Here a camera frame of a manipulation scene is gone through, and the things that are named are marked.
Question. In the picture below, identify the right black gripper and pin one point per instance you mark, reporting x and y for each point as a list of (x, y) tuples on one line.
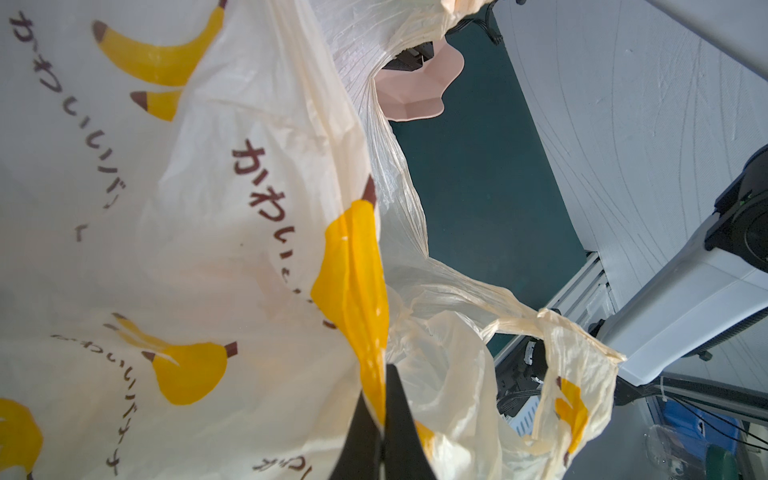
[(411, 59)]

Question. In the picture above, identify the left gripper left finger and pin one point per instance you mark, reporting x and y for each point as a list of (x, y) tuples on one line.
[(360, 456)]

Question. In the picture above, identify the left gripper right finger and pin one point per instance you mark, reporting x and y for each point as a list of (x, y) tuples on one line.
[(403, 454)]

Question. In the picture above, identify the cream banana-print plastic bag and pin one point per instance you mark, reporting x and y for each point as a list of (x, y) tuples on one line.
[(192, 281)]

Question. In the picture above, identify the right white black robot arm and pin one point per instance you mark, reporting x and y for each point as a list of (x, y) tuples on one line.
[(608, 197)]

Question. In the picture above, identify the pink scalloped fruit bowl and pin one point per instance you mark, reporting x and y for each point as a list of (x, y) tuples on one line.
[(407, 96)]

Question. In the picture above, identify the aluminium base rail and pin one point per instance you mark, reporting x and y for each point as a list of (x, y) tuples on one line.
[(587, 297)]

